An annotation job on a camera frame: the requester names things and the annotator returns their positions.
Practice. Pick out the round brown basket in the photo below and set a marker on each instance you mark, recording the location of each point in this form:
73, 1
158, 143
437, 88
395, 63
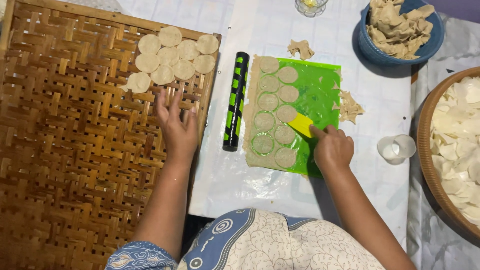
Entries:
425, 157

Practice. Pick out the dough scrap pile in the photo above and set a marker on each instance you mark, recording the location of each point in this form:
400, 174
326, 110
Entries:
350, 107

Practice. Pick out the person's right hand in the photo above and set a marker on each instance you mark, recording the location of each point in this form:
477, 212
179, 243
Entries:
333, 150

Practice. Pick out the yellow plastic scraper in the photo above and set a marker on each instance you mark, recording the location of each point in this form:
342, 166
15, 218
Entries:
300, 123

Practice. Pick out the blue ribbed bowl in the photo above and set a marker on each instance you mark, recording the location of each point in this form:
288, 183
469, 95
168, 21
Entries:
378, 56

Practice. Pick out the person's left hand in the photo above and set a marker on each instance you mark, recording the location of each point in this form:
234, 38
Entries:
180, 137

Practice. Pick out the person's patterned dress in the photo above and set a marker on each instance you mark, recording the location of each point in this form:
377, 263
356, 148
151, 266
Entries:
285, 243

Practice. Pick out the black and green rolling pin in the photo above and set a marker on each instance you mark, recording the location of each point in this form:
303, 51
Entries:
235, 105

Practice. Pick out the green plastic sheet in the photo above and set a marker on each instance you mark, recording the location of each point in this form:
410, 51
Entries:
318, 97

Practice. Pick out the yellow lump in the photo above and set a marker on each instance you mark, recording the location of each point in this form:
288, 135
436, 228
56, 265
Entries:
309, 3

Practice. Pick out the clear plastic cup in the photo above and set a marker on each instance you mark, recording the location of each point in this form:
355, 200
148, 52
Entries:
397, 148

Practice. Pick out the heap of dough trimmings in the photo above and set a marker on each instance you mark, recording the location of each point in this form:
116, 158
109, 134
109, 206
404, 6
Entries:
397, 30

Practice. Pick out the group of round dough discs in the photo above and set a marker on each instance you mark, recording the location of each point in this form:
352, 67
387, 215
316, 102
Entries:
168, 56

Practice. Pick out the clear glass dish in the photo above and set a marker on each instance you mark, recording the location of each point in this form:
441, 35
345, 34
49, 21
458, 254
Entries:
311, 10

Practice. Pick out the white plastic table cover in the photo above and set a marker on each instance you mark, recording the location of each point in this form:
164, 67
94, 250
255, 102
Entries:
270, 30

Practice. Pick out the purple cloth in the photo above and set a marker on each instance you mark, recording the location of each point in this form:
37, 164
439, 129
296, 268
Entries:
461, 7

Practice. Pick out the rows of cut dough rounds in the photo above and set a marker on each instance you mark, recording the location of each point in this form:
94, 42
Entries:
268, 101

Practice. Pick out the small dough scrap clump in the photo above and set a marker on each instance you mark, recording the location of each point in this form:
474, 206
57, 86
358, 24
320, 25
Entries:
300, 48

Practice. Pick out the rolled dough sheet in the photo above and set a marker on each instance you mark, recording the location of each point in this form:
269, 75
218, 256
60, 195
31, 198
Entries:
249, 123

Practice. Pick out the woven bamboo tray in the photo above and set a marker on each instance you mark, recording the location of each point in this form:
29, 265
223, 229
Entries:
75, 150

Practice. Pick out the grey patterned plastic sheet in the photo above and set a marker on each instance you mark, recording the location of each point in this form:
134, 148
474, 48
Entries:
431, 240

